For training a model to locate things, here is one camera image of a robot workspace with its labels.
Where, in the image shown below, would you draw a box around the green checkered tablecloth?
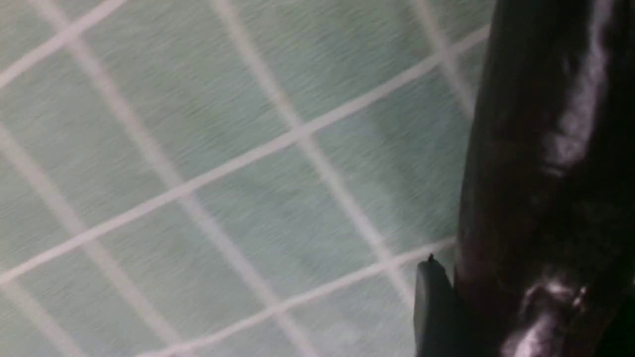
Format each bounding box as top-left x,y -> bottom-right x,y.
1,0 -> 494,357

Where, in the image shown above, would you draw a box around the purple toy eggplant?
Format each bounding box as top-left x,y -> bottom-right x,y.
454,0 -> 634,357

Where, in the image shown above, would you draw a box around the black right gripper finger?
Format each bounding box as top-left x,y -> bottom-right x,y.
414,254 -> 459,357

